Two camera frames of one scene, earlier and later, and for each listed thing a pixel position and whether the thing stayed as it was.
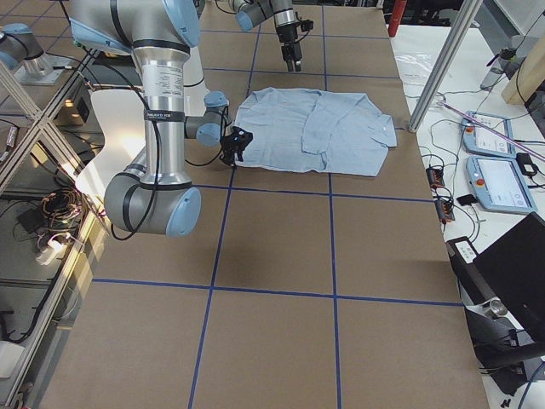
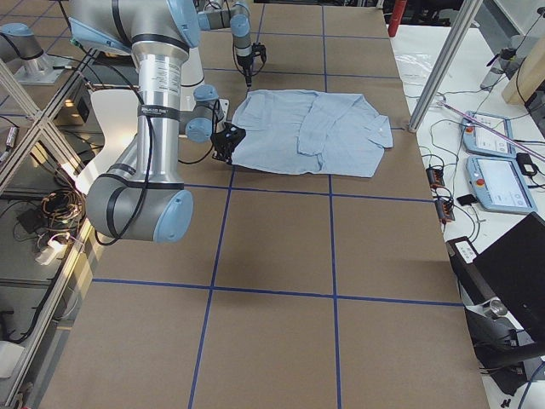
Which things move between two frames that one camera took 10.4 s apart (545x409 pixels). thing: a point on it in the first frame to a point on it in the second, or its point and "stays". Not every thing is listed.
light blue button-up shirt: [312, 130] stays
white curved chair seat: [122, 113] stays
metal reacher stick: [441, 103] stays
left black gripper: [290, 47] to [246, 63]
